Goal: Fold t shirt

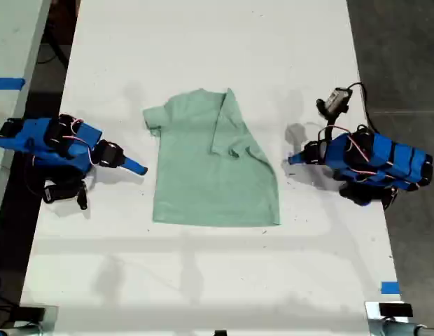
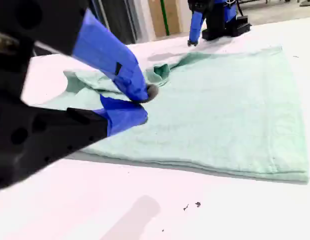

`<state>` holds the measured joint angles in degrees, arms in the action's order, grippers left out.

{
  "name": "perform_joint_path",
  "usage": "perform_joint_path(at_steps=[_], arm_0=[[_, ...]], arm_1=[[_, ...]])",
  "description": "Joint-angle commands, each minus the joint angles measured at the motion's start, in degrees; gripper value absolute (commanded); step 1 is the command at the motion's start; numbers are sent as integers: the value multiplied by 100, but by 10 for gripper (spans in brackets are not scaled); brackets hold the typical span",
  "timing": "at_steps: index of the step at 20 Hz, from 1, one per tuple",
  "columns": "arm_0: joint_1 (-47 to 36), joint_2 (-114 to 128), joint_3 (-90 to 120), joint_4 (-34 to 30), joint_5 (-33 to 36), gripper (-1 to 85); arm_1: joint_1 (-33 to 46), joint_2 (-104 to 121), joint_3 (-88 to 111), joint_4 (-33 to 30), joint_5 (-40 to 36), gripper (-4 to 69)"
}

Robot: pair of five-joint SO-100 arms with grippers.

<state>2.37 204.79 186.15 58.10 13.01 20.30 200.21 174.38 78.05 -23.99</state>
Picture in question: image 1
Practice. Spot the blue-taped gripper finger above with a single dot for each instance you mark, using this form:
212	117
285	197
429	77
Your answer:
134	163
299	161
299	157
134	170

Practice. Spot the pale green T-shirt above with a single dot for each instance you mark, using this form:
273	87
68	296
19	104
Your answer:
210	175

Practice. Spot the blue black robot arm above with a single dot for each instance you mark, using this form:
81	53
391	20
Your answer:
42	140
388	157

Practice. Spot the long blue tape strip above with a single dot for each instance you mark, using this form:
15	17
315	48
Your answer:
8	84

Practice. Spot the white side table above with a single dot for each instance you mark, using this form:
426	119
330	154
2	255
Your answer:
10	42

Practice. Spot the short blue tape strip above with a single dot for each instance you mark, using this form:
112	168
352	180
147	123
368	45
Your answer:
390	287

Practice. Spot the black box on clear plate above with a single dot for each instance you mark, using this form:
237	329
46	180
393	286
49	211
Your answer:
31	313

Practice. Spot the grey metal pipe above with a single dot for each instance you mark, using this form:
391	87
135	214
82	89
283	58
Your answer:
17	331
402	329

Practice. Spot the grey black camera box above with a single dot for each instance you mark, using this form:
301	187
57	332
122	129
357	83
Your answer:
336	99

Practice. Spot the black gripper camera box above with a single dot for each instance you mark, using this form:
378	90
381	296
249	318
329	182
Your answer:
57	192

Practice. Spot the black box on metal bracket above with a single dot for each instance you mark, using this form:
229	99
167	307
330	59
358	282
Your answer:
395	310

